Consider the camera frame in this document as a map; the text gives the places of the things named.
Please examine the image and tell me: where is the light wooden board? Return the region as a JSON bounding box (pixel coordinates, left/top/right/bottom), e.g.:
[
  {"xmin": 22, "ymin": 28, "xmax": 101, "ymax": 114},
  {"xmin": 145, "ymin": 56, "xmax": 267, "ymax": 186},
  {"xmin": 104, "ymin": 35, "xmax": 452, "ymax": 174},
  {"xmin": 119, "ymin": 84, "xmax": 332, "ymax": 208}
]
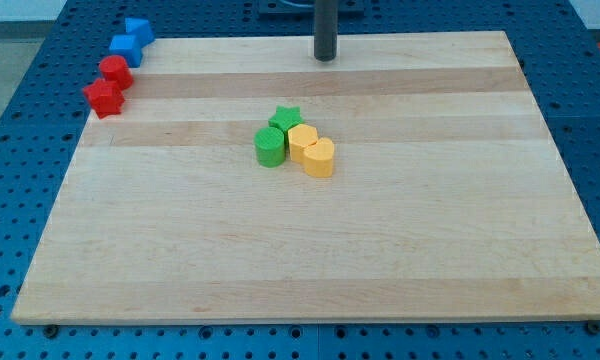
[{"xmin": 11, "ymin": 31, "xmax": 600, "ymax": 325}]

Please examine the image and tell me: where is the green star block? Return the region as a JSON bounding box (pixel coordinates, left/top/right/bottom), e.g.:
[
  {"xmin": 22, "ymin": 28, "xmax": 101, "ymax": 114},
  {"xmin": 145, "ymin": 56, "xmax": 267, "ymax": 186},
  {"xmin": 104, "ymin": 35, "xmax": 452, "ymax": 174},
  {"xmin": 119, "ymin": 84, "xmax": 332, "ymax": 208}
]
[{"xmin": 268, "ymin": 106, "xmax": 304, "ymax": 144}]

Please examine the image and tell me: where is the yellow hexagon block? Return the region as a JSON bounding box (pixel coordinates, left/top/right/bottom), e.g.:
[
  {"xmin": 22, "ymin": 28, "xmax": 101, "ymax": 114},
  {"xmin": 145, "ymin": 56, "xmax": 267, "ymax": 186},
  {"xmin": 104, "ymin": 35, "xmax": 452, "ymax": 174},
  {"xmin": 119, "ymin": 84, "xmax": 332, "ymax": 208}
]
[{"xmin": 287, "ymin": 124, "xmax": 318, "ymax": 163}]

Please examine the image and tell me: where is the blue cube block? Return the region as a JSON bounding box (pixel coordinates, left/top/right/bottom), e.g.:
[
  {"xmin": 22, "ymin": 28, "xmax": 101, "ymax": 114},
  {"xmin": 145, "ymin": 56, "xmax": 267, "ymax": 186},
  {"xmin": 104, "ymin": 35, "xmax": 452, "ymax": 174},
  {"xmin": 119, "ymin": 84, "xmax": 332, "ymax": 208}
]
[{"xmin": 109, "ymin": 34, "xmax": 143, "ymax": 68}]

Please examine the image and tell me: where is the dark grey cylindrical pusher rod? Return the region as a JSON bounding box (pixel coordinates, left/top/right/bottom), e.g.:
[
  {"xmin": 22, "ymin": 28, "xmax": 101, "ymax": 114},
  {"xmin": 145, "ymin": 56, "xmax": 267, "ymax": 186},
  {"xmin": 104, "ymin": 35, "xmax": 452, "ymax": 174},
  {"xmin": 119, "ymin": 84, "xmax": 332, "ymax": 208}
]
[{"xmin": 313, "ymin": 0, "xmax": 338, "ymax": 62}]

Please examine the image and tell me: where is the red cylinder block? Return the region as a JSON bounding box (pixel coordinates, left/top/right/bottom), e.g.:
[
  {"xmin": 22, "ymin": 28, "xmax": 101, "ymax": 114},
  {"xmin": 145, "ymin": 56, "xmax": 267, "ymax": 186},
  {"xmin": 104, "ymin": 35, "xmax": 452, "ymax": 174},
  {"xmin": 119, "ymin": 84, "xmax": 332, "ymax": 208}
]
[{"xmin": 98, "ymin": 55, "xmax": 134, "ymax": 90}]

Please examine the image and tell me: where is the green cylinder block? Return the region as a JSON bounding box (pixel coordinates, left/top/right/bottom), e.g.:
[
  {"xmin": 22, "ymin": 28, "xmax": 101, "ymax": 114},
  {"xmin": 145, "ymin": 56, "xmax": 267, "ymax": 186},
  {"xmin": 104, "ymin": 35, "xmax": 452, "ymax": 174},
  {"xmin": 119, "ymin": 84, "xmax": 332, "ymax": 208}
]
[{"xmin": 254, "ymin": 127, "xmax": 286, "ymax": 168}]

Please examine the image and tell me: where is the blue triangle block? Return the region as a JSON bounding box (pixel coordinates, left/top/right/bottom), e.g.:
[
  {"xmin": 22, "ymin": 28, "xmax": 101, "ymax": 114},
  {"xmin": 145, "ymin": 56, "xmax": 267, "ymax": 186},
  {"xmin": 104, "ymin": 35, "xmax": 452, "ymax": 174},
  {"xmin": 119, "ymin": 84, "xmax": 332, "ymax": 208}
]
[{"xmin": 125, "ymin": 17, "xmax": 155, "ymax": 47}]

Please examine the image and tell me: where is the red star block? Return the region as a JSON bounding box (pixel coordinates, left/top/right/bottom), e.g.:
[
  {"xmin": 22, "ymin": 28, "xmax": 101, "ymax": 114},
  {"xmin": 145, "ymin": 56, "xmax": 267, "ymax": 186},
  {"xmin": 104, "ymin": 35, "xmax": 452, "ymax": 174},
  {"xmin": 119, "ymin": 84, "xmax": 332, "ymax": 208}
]
[{"xmin": 82, "ymin": 78, "xmax": 125, "ymax": 119}]

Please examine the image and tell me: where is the yellow heart block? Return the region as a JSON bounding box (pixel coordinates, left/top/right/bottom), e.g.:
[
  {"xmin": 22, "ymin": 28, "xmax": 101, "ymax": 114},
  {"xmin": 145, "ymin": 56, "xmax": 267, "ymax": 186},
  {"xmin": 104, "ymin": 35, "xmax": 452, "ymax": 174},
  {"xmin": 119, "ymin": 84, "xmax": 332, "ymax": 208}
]
[{"xmin": 303, "ymin": 137, "xmax": 335, "ymax": 178}]

